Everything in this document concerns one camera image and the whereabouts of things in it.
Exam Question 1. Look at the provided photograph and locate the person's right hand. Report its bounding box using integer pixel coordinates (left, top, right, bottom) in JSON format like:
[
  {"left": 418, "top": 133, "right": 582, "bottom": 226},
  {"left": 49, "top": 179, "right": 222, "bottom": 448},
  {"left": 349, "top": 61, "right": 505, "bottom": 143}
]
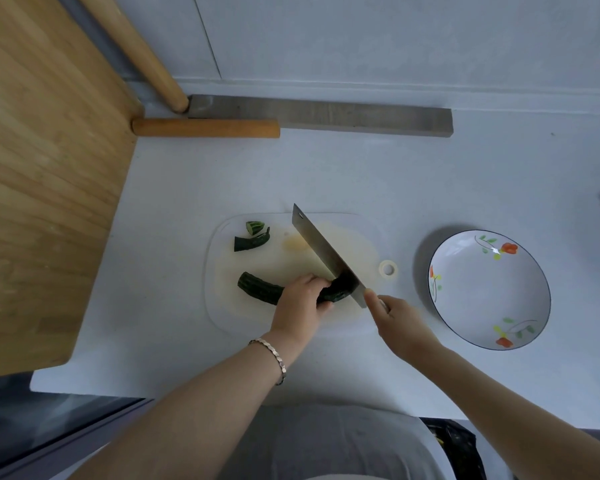
[{"left": 363, "top": 289, "right": 447, "bottom": 369}]

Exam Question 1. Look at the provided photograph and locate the person's left hand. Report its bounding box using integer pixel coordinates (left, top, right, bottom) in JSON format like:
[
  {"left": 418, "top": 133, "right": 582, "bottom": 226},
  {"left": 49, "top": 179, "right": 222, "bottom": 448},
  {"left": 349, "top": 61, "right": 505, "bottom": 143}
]
[{"left": 269, "top": 273, "right": 334, "bottom": 353}]

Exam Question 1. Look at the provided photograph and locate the dark green cucumber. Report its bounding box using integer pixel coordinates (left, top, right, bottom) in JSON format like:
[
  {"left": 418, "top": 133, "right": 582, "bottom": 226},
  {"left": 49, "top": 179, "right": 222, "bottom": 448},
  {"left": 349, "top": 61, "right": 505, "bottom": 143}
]
[{"left": 237, "top": 271, "right": 359, "bottom": 307}]

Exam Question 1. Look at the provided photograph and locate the translucent plastic cutting board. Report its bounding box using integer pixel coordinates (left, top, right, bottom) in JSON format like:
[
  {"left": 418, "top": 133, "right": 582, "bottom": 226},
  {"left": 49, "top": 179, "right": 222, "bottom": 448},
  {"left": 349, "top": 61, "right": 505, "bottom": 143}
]
[{"left": 203, "top": 212, "right": 400, "bottom": 338}]

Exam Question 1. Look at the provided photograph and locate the steel cleaver knife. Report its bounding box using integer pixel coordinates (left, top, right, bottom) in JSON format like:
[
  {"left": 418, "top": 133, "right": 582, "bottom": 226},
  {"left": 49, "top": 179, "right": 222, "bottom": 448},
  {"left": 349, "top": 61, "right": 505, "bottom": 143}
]
[{"left": 291, "top": 203, "right": 389, "bottom": 311}]

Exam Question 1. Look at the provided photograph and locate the cucumber stem tip piece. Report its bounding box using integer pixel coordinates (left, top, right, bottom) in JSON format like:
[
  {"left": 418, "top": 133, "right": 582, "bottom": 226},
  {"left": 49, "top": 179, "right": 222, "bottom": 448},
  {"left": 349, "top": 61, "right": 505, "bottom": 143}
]
[{"left": 233, "top": 227, "right": 272, "bottom": 253}]

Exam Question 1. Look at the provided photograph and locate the white floral plate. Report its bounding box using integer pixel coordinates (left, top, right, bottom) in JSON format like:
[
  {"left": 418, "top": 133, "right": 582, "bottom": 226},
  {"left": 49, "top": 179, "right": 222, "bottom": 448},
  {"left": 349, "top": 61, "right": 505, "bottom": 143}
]
[{"left": 427, "top": 229, "right": 552, "bottom": 351}]

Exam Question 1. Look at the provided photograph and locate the person's right forearm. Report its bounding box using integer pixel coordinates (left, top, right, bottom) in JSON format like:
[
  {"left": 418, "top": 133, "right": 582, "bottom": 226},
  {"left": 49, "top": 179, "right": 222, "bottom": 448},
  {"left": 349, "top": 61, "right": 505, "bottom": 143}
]
[{"left": 419, "top": 347, "right": 600, "bottom": 480}]

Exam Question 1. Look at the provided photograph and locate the person's left forearm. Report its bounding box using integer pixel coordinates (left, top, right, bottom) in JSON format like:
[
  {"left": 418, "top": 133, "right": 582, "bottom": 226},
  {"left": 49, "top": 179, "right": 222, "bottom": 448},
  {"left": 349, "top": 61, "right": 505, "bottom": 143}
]
[{"left": 65, "top": 334, "right": 303, "bottom": 480}]

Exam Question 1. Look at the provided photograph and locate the short wooden rolling pin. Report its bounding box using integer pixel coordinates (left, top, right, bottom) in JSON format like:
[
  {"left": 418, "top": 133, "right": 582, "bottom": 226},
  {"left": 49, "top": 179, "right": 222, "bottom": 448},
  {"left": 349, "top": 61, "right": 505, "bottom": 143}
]
[{"left": 131, "top": 117, "right": 281, "bottom": 139}]

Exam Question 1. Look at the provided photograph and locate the black trash bag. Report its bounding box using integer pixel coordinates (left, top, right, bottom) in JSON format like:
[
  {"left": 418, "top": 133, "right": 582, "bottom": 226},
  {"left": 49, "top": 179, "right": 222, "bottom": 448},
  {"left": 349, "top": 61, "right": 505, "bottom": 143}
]
[{"left": 419, "top": 418, "right": 479, "bottom": 480}]

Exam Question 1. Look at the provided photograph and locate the grey shirt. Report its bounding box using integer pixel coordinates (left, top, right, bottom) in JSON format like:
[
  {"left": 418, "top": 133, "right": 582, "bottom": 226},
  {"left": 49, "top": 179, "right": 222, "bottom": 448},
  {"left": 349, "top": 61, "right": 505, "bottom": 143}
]
[{"left": 215, "top": 404, "right": 449, "bottom": 480}]

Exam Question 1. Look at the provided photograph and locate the long grey sharpening stone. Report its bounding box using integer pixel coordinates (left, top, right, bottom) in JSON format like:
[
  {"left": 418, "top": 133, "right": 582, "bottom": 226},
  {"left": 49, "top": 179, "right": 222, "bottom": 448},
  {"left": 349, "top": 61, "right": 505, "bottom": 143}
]
[{"left": 187, "top": 94, "right": 454, "bottom": 139}]

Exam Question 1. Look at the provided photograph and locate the large wooden cutting board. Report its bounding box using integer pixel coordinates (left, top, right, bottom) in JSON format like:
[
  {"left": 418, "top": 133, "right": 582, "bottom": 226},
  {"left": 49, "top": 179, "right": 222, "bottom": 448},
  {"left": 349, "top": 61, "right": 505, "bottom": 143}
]
[{"left": 0, "top": 0, "right": 145, "bottom": 381}]

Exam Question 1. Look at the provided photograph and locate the dark glass panel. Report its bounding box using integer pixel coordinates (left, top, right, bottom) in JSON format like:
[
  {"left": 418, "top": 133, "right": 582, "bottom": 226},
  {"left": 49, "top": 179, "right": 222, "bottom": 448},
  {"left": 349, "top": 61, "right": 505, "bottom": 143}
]
[{"left": 0, "top": 372, "right": 153, "bottom": 480}]

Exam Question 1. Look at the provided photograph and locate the thick light wooden rolling pin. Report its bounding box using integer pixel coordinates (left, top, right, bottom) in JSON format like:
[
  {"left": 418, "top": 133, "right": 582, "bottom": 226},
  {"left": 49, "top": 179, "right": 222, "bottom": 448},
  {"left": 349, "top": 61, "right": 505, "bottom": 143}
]
[{"left": 75, "top": 0, "right": 190, "bottom": 115}]

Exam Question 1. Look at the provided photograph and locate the grey pipe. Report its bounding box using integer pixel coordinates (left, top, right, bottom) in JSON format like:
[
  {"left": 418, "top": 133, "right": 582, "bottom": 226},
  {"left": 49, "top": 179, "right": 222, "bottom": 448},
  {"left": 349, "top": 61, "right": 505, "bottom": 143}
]
[{"left": 55, "top": 0, "right": 153, "bottom": 118}]

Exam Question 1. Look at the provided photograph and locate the silver bracelet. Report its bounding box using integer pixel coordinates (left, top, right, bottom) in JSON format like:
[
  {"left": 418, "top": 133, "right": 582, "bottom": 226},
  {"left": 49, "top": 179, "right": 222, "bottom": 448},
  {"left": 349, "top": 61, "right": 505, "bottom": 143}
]
[{"left": 247, "top": 338, "right": 287, "bottom": 387}]

